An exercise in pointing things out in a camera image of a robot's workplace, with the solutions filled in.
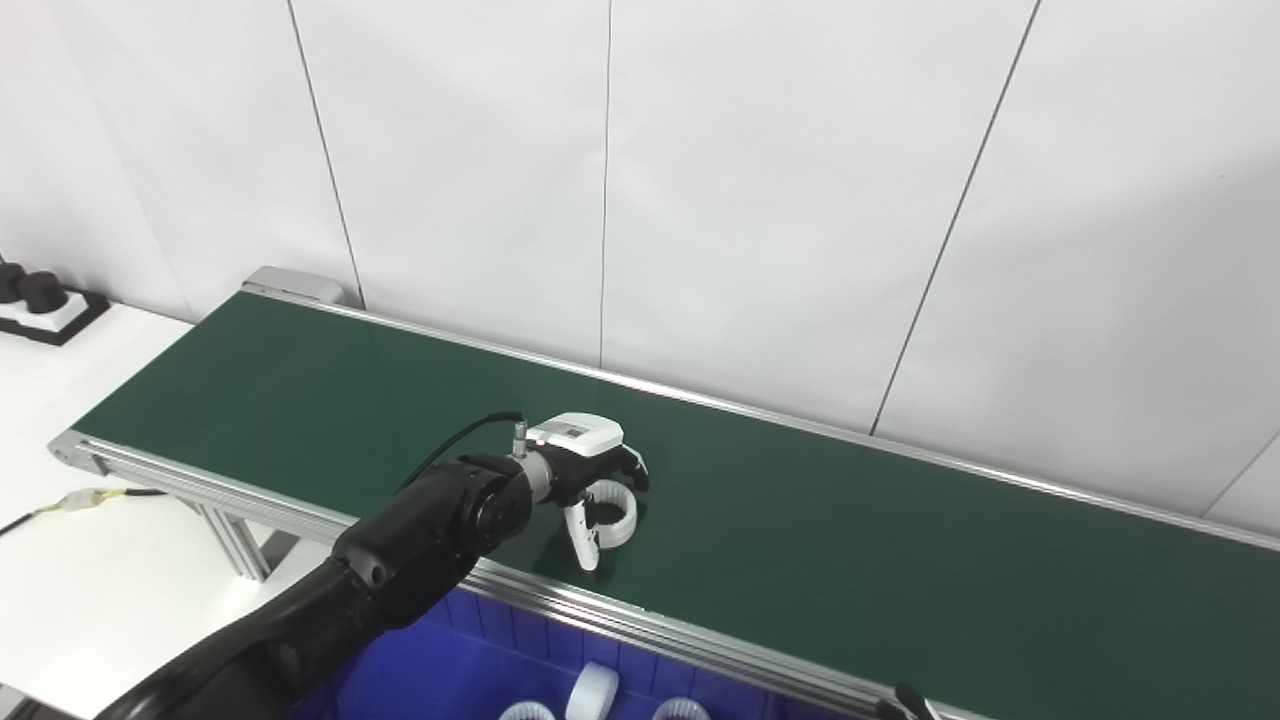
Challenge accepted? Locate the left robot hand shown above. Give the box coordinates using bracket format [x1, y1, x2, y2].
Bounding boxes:
[525, 412, 651, 572]

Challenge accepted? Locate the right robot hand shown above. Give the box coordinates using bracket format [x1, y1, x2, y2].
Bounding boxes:
[878, 685, 936, 720]

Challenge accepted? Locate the green conveyor belt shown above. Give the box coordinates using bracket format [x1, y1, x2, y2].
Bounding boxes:
[45, 285, 1280, 720]

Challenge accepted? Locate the blue bin with white parts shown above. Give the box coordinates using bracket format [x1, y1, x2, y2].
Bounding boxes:
[290, 585, 771, 720]

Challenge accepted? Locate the grey conveyor end housing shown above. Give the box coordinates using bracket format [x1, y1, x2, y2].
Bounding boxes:
[240, 266, 346, 306]

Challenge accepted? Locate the aluminium conveyor support leg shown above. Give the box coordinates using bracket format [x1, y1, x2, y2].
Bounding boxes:
[195, 500, 298, 584]

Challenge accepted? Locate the black and white part stand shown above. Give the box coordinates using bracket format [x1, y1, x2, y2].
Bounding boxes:
[0, 285, 111, 347]

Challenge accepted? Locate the black cable with white connector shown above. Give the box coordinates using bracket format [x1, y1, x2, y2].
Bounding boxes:
[0, 487, 166, 538]

